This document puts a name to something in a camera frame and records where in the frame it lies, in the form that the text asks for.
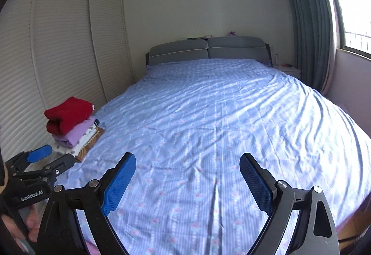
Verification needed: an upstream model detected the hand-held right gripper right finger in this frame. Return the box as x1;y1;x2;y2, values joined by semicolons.
239;152;339;255

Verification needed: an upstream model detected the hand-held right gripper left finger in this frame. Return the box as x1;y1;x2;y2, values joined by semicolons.
36;152;137;255

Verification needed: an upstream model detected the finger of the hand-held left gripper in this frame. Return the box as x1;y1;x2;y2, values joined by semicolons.
4;144;54;172
12;153;75;186

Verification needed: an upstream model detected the red cartoon mouse sweater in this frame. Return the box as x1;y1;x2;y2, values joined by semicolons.
44;96;95;135

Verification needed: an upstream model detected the person's left hand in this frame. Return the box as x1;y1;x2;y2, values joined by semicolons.
0;211;39;254

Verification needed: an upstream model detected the folded white garment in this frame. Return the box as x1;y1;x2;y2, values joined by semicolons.
54;124;100;157

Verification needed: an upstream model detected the folded purple garment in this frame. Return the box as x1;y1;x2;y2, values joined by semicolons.
52;116;97;148

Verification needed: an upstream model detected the folded brown plaid garment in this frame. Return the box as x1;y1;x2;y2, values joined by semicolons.
74;126;105;163

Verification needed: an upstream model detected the blue floral bed sheet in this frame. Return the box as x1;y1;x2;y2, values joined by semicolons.
27;58;371;255

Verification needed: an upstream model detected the cream louvered wardrobe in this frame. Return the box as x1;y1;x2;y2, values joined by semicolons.
0;0;137;155

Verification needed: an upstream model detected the white nightstand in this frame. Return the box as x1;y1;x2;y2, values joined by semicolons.
274;65;302;80

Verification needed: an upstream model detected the grey padded headboard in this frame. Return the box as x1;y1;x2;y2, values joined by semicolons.
145;36;273;68

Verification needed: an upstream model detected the teal curtain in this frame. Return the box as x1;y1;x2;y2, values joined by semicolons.
280;0;339;96

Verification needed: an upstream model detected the window with metal bars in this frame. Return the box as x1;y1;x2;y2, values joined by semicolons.
322;0;371;56

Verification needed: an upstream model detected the wooden bed frame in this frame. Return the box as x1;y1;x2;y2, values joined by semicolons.
338;209;371;255

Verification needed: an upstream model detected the black cable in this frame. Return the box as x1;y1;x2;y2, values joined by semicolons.
339;231;368;244

